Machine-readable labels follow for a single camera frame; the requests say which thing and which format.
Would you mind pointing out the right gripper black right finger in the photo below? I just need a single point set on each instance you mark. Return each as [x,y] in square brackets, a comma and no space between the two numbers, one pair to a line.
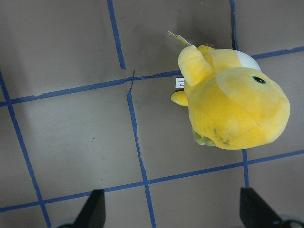
[256,213]

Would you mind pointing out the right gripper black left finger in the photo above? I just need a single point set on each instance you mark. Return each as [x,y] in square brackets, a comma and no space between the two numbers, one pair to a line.
[92,214]

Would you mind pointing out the yellow plush duck toy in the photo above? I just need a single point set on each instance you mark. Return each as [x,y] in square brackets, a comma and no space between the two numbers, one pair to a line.
[231,103]

